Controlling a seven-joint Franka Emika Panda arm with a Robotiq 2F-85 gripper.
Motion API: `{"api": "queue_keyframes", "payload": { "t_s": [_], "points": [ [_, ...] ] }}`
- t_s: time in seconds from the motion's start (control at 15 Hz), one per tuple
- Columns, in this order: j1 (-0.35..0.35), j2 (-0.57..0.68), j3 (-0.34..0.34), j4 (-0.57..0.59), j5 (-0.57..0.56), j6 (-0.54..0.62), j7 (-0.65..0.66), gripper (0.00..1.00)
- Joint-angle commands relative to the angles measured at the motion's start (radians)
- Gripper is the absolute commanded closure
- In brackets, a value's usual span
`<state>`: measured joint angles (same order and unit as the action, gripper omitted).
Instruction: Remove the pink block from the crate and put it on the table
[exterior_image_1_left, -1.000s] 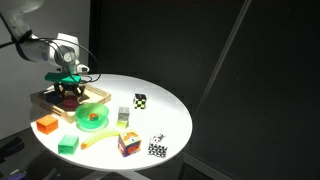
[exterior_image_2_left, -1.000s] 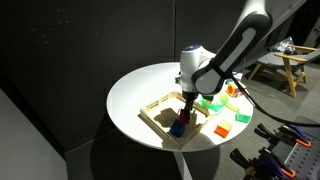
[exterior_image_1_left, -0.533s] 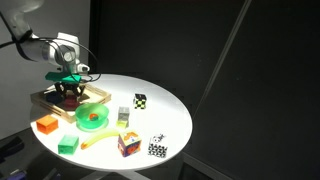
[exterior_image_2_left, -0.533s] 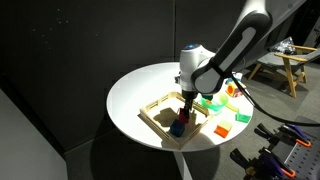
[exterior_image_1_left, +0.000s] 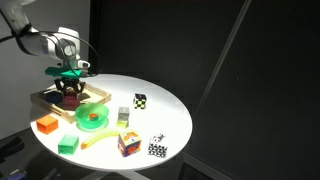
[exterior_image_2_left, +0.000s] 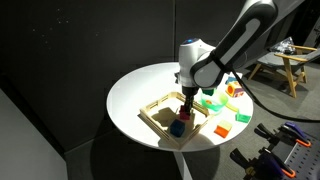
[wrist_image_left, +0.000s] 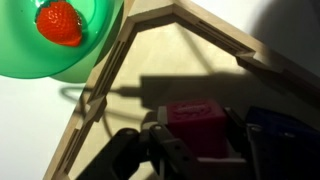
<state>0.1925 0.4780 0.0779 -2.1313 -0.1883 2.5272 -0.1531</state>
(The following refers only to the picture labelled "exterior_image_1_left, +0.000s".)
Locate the black purple clamp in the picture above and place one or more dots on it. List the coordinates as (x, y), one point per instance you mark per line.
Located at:
(18, 174)

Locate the green block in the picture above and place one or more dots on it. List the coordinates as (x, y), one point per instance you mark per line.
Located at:
(68, 145)

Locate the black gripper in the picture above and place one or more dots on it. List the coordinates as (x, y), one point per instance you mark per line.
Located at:
(70, 81)

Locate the yellow black checkered cube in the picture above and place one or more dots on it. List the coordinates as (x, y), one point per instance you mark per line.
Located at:
(140, 101)

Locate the black white patterned cube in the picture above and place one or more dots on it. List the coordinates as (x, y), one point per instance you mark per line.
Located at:
(157, 146)

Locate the blue block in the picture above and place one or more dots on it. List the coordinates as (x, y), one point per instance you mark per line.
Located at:
(52, 97)

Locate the orange block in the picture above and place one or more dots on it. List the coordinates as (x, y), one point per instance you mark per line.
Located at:
(47, 125)

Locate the colourful picture cube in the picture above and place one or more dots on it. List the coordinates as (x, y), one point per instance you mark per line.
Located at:
(129, 144)

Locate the wooden crate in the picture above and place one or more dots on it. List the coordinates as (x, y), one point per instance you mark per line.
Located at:
(96, 95)

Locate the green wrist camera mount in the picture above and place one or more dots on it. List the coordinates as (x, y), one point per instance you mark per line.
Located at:
(61, 71)

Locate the grey translucent cube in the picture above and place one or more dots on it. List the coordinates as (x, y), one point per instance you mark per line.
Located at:
(123, 113)

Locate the yellow banana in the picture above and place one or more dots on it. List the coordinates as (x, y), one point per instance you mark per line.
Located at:
(100, 137)

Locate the white table pedestal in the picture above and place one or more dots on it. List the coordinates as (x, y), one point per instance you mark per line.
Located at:
(113, 175)

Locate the small orange toy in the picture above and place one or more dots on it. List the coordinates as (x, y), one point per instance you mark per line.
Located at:
(93, 116)

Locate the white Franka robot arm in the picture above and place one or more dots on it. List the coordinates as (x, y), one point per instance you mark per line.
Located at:
(40, 43)

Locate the dark red object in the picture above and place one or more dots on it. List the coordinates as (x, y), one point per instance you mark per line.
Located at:
(70, 100)

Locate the small yellow-green block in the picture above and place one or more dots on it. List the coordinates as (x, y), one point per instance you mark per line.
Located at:
(122, 124)

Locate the green plastic bowl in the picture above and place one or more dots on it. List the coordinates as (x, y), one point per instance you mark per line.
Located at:
(91, 113)

